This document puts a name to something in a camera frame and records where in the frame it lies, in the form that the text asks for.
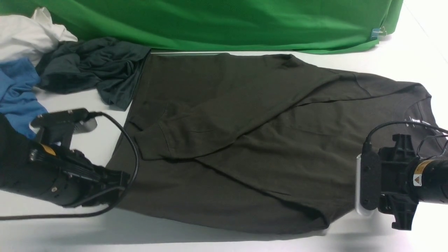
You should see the blue crumpled garment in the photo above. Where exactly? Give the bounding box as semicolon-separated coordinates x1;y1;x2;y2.
0;58;47;139

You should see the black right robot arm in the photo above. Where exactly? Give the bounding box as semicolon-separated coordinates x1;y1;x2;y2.
378;134;448;231

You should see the white crumpled garment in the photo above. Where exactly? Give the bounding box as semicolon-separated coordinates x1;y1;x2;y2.
0;7;78;66

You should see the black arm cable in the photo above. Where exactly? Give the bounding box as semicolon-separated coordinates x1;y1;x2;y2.
0;111;140;221
362;121;448;158

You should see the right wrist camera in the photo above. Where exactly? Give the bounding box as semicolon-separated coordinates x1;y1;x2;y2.
355;150;381;217

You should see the blue binder clip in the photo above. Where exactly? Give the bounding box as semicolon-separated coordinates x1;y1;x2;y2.
370;27;387;40

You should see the green backdrop cloth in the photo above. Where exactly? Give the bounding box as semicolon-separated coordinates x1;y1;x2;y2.
1;0;403;55

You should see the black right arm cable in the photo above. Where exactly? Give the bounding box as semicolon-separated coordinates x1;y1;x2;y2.
362;121;448;158

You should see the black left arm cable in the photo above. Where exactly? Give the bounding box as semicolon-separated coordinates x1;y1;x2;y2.
0;111;140;221

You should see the dark teal crumpled garment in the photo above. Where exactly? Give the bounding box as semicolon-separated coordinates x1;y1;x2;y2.
35;37;151;111

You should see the dark gray long-sleeved shirt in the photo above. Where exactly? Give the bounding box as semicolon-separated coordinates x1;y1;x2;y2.
118;53;436;234

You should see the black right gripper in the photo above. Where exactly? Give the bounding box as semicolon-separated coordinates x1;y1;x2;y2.
377;134;420;231

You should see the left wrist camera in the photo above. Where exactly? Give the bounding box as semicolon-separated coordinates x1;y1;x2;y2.
30;108;98;147

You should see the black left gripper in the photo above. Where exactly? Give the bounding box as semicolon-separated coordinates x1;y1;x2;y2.
29;144;130;208

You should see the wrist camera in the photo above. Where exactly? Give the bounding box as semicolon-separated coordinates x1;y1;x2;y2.
30;108;98;147
355;150;381;217

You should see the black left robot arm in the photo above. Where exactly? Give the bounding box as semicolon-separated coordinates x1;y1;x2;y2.
1;109;131;208

